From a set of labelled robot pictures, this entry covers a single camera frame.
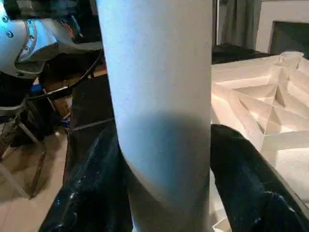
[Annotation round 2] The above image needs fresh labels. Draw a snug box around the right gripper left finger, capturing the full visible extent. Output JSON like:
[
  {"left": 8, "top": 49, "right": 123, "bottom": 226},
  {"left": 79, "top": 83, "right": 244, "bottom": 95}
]
[{"left": 39, "top": 121, "right": 134, "bottom": 232}]

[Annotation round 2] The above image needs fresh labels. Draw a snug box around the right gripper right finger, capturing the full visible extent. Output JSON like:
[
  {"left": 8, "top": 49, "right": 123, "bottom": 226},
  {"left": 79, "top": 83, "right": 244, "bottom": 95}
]
[{"left": 210, "top": 124, "right": 309, "bottom": 232}]

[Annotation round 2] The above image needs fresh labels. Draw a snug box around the white plastic table top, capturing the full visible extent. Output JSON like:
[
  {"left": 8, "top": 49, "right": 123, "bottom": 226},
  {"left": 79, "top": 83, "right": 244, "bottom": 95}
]
[{"left": 209, "top": 50, "right": 309, "bottom": 232}]

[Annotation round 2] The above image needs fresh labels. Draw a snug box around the white plastic table leg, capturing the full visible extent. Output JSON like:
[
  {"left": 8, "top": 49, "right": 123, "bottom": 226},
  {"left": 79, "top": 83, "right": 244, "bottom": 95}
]
[{"left": 96, "top": 0, "right": 214, "bottom": 232}]

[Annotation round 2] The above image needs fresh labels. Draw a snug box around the white cabinet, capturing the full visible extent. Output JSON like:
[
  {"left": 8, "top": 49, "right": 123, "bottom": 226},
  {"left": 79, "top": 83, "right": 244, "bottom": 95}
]
[{"left": 255, "top": 0, "right": 309, "bottom": 55}]

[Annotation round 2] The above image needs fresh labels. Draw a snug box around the grey curtain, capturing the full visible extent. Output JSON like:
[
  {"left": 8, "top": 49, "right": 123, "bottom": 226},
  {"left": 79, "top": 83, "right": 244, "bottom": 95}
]
[{"left": 214, "top": 0, "right": 262, "bottom": 49}]

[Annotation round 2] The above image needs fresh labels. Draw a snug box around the black folding table frame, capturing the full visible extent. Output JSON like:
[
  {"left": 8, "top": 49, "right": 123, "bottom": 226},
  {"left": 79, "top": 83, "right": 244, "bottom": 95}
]
[{"left": 0, "top": 97, "right": 50, "bottom": 200}]

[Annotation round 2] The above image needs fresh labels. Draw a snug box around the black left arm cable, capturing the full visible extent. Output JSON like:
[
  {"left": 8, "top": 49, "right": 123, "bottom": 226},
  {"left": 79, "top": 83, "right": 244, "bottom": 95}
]
[{"left": 27, "top": 47, "right": 105, "bottom": 102}]

